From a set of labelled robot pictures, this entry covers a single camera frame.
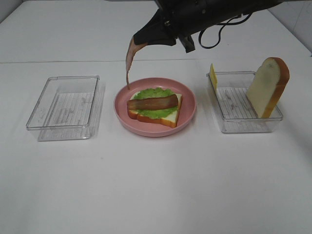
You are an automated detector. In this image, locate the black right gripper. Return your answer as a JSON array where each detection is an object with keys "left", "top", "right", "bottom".
[{"left": 133, "top": 0, "right": 244, "bottom": 53}]

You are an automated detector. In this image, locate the pink bacon strip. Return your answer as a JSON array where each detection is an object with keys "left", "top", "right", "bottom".
[{"left": 125, "top": 38, "right": 148, "bottom": 90}]

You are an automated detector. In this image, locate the brown bacon strip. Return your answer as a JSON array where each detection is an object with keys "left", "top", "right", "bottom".
[{"left": 127, "top": 94, "right": 179, "bottom": 110}]

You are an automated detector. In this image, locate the green lettuce leaf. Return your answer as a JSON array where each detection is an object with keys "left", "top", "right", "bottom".
[{"left": 130, "top": 87, "right": 182, "bottom": 121}]

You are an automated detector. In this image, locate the bread slice from tray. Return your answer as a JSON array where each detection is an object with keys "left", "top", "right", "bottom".
[{"left": 127, "top": 87, "right": 183, "bottom": 128}]

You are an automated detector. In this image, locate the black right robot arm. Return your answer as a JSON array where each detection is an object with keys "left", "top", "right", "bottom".
[{"left": 133, "top": 0, "right": 281, "bottom": 53}]

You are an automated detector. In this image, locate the yellow cheese slice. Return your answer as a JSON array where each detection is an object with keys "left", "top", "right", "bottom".
[{"left": 209, "top": 64, "right": 217, "bottom": 92}]

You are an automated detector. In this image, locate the pink round plate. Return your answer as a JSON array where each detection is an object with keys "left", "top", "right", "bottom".
[{"left": 114, "top": 78, "right": 196, "bottom": 137}]

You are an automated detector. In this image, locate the right clear plastic tray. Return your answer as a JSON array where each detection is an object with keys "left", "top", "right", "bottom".
[{"left": 207, "top": 71, "right": 283, "bottom": 134}]

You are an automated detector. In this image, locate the clear plastic tray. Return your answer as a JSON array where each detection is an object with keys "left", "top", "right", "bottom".
[
  {"left": 26, "top": 76, "right": 105, "bottom": 141},
  {"left": 207, "top": 71, "right": 283, "bottom": 134}
]

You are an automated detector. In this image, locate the bread slice in right tray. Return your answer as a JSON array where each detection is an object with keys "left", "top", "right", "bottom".
[{"left": 246, "top": 57, "right": 290, "bottom": 118}]

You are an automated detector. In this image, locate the left clear plastic tray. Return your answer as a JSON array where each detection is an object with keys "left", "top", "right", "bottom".
[{"left": 26, "top": 76, "right": 105, "bottom": 141}]

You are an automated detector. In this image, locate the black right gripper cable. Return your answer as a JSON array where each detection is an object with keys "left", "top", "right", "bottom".
[{"left": 197, "top": 13, "right": 252, "bottom": 49}]

